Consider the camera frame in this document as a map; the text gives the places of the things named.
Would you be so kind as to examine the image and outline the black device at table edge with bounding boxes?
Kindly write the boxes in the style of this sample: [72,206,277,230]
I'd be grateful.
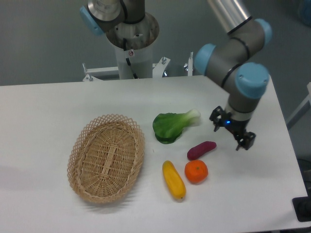
[292,197,311,222]

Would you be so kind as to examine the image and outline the purple sweet potato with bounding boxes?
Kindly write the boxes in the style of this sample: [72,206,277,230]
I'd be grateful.
[187,141,217,161]

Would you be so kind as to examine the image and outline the black cable on pedestal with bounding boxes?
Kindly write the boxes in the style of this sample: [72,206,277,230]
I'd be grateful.
[122,38,139,80]

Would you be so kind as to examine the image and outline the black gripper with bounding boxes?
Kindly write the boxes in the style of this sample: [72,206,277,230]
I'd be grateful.
[209,106,256,151]

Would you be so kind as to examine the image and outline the oval wicker basket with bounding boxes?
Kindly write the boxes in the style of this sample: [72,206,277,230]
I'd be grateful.
[67,114,145,204]

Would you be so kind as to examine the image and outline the white metal mounting frame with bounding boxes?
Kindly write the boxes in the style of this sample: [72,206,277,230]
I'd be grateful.
[82,52,195,82]

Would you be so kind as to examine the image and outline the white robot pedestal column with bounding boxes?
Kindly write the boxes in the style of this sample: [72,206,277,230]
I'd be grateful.
[105,12,160,80]

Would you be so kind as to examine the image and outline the green bok choy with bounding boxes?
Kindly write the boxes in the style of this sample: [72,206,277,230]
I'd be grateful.
[152,109,201,144]

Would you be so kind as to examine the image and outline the yellow banana-like fruit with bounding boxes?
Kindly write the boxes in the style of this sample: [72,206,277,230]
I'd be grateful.
[162,160,187,200]

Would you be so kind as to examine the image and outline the white table leg bracket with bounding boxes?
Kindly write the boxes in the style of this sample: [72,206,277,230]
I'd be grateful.
[286,83,311,130]

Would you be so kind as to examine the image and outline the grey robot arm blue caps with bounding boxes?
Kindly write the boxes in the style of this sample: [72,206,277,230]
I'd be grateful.
[80,0,272,150]

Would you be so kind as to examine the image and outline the orange tangerine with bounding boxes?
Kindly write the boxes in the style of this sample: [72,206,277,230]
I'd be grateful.
[184,160,208,183]

